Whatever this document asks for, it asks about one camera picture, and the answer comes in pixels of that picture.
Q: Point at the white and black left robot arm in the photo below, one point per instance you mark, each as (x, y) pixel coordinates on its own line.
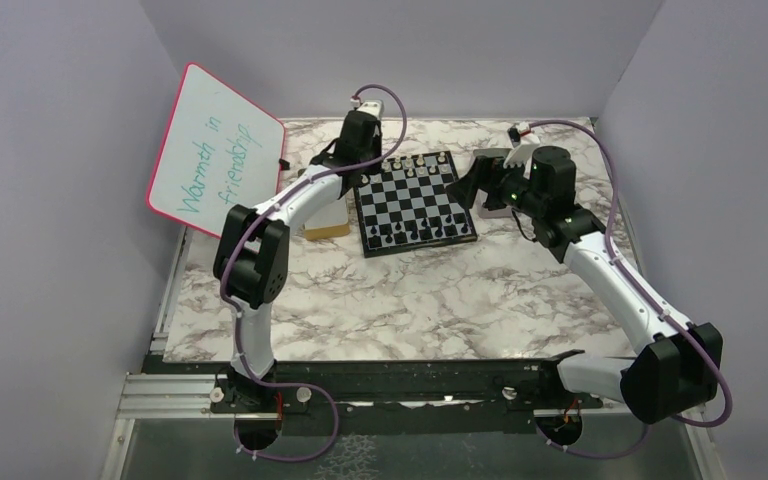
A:
(252, 259)

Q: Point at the aluminium extrusion rail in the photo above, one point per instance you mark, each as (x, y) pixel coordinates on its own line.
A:
(174, 397)

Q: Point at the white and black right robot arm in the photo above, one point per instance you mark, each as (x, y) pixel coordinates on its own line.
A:
(675, 363)

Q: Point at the pink framed whiteboard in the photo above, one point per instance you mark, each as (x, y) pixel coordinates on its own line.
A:
(219, 150)

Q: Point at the silver metal tin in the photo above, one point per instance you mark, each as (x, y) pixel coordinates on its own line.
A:
(487, 181)

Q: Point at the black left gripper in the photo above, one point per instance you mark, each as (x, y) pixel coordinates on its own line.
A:
(376, 142)

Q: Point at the black and white chessboard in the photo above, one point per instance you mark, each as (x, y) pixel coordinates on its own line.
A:
(391, 197)

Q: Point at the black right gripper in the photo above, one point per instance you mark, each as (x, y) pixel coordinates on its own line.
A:
(489, 174)

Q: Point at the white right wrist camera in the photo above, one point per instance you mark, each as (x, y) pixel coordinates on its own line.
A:
(524, 142)

